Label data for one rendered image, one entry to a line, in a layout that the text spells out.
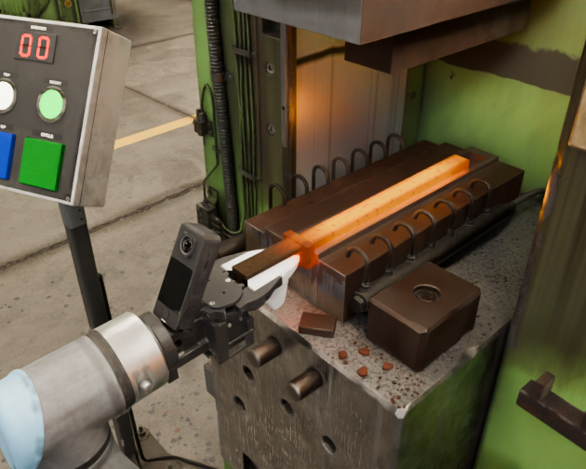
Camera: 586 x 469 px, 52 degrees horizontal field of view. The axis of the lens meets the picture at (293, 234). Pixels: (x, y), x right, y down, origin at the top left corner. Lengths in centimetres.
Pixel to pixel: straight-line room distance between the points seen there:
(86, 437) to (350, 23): 48
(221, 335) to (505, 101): 65
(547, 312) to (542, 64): 44
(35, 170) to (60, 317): 135
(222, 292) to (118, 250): 195
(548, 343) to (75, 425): 53
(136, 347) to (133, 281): 180
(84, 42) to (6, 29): 16
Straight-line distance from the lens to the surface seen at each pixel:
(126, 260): 256
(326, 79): 98
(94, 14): 609
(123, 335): 64
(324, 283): 77
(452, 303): 73
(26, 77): 108
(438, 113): 118
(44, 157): 103
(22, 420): 62
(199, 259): 64
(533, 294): 76
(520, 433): 90
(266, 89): 97
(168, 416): 191
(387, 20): 63
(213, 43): 102
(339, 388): 75
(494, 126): 112
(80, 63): 102
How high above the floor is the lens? 143
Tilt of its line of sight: 33 degrees down
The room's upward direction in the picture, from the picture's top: straight up
